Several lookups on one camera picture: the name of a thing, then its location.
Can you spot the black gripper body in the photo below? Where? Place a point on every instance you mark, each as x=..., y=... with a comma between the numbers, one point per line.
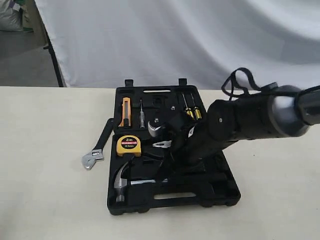
x=204, y=140

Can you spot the black plastic tool case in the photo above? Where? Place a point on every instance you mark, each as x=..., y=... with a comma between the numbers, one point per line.
x=210, y=184

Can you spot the claw hammer black grip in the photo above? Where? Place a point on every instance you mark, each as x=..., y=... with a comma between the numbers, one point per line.
x=131, y=174

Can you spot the adjustable wrench black handle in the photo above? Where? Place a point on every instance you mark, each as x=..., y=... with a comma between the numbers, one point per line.
x=96, y=154

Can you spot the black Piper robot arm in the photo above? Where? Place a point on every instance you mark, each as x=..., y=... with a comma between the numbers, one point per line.
x=283, y=112

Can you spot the short yellow black screwdriver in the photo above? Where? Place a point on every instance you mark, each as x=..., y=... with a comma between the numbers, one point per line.
x=197, y=111

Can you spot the long yellow black screwdriver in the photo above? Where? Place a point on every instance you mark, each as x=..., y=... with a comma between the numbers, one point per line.
x=188, y=110

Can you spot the clear test pen screwdriver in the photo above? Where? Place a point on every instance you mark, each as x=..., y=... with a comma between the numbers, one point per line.
x=141, y=116

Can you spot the yellow tape measure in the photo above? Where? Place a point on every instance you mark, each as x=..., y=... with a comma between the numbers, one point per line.
x=128, y=144

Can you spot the orange utility knife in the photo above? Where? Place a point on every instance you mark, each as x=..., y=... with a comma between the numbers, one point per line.
x=126, y=113

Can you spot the white backdrop cloth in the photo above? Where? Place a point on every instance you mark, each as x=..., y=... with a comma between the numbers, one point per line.
x=100, y=43

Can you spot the black backdrop stand pole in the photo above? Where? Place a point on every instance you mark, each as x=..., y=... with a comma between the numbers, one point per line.
x=45, y=41

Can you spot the white sack in background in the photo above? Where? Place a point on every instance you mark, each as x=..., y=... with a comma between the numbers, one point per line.
x=10, y=19

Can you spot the orange handled pliers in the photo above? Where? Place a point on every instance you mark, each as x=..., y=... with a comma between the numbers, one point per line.
x=162, y=144

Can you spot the wrist camera with black bracket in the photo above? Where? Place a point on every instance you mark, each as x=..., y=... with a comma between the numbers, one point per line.
x=168, y=120

